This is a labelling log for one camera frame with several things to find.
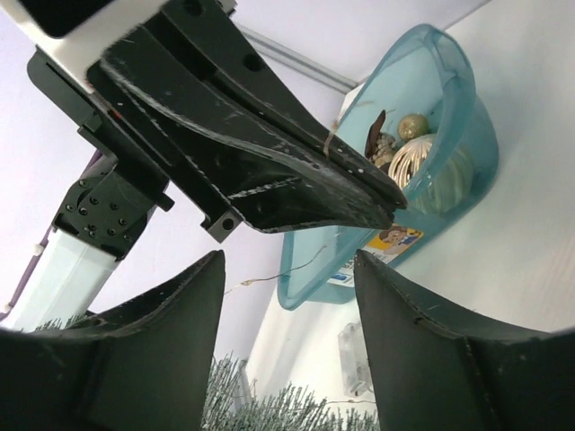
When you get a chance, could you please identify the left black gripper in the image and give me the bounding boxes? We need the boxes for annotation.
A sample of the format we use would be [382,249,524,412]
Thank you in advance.
[27,49,238,245]

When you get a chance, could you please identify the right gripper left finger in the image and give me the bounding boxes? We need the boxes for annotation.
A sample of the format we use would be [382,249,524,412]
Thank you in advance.
[1,251,226,430]

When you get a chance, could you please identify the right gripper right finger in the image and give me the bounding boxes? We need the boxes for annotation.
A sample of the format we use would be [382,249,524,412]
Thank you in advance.
[354,251,574,430]

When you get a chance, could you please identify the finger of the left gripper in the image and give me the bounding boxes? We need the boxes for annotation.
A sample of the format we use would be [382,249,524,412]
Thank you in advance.
[138,1,407,209]
[95,89,391,233]

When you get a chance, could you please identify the fairy light wire string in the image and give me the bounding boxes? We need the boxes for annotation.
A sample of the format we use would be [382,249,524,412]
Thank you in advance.
[222,111,374,405]

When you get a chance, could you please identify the small frosted christmas tree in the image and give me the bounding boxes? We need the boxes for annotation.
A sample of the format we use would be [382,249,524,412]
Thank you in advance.
[32,312,379,430]

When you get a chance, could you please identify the gold mirror ball ornament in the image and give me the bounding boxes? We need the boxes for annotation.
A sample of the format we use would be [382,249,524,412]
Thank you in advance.
[388,134,474,215]

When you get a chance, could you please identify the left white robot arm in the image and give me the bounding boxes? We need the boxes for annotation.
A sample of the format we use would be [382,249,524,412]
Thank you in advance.
[1,1,407,331]

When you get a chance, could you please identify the frosted pine cone ornament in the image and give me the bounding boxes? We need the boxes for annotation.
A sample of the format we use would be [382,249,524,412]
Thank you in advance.
[369,133,398,168]

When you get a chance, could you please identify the gold glitter ball ornament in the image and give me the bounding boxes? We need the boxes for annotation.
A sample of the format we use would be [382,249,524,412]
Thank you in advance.
[397,113,429,142]

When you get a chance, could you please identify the teal plastic bin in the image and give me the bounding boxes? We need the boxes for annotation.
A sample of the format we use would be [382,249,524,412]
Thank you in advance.
[277,24,499,310]

